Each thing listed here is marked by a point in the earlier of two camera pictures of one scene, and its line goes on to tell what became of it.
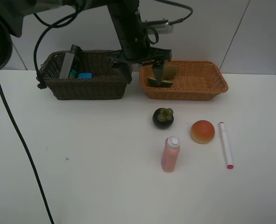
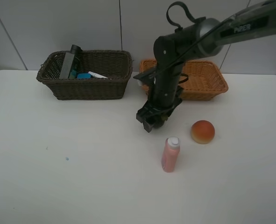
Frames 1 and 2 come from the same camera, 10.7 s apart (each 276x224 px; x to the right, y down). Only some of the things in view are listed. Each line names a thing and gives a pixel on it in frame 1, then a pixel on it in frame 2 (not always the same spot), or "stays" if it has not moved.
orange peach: [202, 131] stays
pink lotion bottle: [170, 153] stays
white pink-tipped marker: [230, 164] to [96, 75]
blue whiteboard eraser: [84, 75] stays
